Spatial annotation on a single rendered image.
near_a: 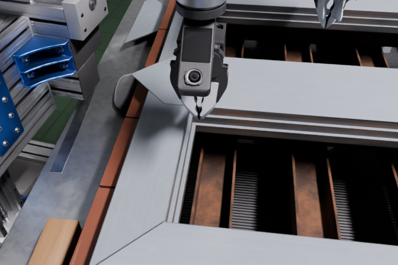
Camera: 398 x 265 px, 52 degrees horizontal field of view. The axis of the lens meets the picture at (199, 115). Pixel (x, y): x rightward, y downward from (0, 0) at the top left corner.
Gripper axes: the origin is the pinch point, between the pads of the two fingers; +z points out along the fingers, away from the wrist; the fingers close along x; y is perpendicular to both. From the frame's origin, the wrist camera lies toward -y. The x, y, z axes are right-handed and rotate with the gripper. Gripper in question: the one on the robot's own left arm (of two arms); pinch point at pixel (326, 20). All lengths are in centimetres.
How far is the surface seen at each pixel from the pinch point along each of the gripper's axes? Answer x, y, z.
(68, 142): -58, 22, 25
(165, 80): -34.0, 19.6, 5.7
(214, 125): -22.9, 28.0, 9.4
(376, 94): 9.2, 18.9, 5.7
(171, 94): -32.0, 24.1, 5.7
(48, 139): -107, -42, 93
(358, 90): 5.7, 18.1, 5.7
